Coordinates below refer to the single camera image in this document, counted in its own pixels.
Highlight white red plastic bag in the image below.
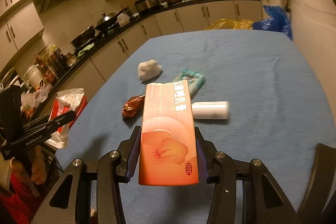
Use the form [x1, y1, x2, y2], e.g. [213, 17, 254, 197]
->
[45, 88, 86, 150]

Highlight orange medicine box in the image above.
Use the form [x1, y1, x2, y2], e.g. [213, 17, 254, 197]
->
[138, 80, 199, 186]

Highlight white cylindrical bottle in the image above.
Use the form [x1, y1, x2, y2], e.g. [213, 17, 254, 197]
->
[191, 101, 230, 120]

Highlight brown foil wrapper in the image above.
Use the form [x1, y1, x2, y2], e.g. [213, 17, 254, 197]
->
[121, 95, 145, 119]

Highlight teal wet wipe packet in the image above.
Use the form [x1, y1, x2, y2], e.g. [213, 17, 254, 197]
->
[173, 69, 205, 98]

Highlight white tissue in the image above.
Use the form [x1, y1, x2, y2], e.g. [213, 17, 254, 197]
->
[137, 60, 162, 81]

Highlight person's left hand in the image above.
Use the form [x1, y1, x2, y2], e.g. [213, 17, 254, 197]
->
[10, 145, 47, 185]

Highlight red plastic basket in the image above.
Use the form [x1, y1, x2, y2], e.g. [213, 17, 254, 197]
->
[50, 96, 88, 128]

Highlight counter plastic bags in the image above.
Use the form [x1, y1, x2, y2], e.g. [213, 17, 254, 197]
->
[21, 84, 52, 113]

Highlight white electric kettle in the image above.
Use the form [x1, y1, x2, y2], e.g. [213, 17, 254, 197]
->
[23, 64, 45, 90]

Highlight blue tablecloth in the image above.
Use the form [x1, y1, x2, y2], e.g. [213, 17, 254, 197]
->
[56, 30, 335, 223]

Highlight green dish cloth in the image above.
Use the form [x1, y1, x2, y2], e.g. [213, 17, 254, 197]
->
[77, 43, 95, 58]

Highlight black frying pan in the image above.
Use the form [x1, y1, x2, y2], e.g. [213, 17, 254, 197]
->
[71, 26, 96, 49]

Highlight black wok with lid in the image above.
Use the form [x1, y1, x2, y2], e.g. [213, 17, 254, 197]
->
[95, 8, 128, 31]

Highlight yellow plastic bag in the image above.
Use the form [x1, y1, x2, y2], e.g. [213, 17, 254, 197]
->
[205, 19, 254, 31]

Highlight blue plastic bag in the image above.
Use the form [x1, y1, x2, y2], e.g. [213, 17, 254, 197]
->
[252, 5, 293, 40]

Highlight steel rice cooker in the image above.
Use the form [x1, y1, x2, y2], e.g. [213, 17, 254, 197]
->
[134, 0, 159, 13]

